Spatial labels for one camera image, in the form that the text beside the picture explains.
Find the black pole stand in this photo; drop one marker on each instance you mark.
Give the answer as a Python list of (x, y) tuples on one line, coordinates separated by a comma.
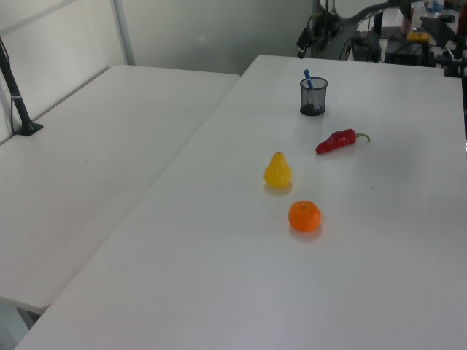
[(16, 99)]

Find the black mesh pen cup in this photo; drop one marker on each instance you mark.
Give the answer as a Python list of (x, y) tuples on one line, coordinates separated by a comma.
[(322, 95)]

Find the yellow pear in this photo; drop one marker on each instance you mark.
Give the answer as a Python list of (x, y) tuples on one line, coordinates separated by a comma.
[(278, 174)]

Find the black electronics box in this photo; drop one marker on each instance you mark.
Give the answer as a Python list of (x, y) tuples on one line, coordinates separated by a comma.
[(365, 45)]

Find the red chili pepper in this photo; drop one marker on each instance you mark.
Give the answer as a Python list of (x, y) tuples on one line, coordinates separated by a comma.
[(335, 140)]

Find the white metal frame post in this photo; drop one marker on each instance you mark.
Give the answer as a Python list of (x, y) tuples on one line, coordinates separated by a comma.
[(124, 33)]

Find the yellow handheld device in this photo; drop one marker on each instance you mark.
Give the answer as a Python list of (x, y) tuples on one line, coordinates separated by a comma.
[(417, 36)]

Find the black clamp stand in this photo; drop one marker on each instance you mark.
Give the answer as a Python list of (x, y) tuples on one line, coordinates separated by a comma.
[(456, 54)]

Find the blue white marker pen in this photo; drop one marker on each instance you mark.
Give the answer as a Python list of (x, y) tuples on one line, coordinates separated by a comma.
[(308, 78)]

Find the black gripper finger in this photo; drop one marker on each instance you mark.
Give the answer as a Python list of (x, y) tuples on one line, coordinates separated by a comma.
[(332, 35), (321, 43)]

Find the black hanging plug block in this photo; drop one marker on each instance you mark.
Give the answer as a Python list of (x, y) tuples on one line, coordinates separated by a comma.
[(303, 41)]

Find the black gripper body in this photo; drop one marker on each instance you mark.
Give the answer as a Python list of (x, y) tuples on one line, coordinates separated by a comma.
[(326, 25)]

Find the black flat panel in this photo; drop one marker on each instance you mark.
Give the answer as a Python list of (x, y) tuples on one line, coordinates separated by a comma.
[(438, 31)]

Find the orange mandarin fruit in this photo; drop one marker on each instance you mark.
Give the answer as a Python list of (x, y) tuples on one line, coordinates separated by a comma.
[(304, 217)]

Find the white side table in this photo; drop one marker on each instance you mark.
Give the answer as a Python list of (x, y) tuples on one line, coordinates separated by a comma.
[(91, 146)]

